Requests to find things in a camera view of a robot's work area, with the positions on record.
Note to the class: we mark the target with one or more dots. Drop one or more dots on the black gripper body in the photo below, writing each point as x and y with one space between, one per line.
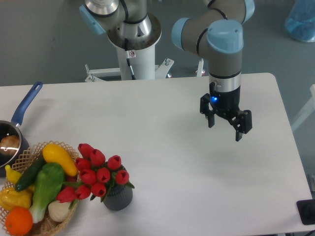
225 104

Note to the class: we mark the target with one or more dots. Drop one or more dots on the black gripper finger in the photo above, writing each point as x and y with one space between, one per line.
242 123
206 111

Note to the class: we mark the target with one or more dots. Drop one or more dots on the red tulip bouquet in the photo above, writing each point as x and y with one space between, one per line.
94 171

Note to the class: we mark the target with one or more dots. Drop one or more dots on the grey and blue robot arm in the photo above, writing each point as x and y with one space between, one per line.
216 36

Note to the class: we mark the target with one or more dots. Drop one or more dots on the dark grey ribbed vase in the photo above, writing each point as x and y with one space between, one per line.
119 192

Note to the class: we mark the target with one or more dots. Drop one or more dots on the blue translucent plastic bag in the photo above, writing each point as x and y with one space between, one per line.
300 23

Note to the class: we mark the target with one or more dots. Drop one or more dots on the black device at edge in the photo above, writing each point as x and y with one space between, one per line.
306 209

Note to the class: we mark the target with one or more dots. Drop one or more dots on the yellow squash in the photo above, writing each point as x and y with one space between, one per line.
53 153

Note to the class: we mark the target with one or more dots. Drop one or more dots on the green bok choy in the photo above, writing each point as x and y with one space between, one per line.
48 184

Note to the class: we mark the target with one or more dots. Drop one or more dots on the white garlic bulb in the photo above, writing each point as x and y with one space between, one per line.
58 211

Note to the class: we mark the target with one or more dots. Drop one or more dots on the woven wicker basket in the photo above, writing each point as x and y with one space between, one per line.
46 227

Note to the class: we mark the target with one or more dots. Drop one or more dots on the dark green cucumber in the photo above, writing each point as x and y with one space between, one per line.
29 175

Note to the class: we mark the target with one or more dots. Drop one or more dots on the browned bread in pan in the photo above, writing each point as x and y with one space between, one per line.
9 145

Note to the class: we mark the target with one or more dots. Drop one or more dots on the yellow banana pepper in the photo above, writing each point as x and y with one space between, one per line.
12 175

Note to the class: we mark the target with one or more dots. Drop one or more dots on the orange fruit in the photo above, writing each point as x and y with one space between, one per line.
19 221

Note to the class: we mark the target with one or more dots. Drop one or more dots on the white frame at right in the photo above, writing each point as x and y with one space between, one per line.
305 111

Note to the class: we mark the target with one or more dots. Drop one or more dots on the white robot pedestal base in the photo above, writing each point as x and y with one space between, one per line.
136 51

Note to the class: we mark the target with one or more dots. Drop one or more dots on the blue handled saucepan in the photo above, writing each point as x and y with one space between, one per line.
8 128

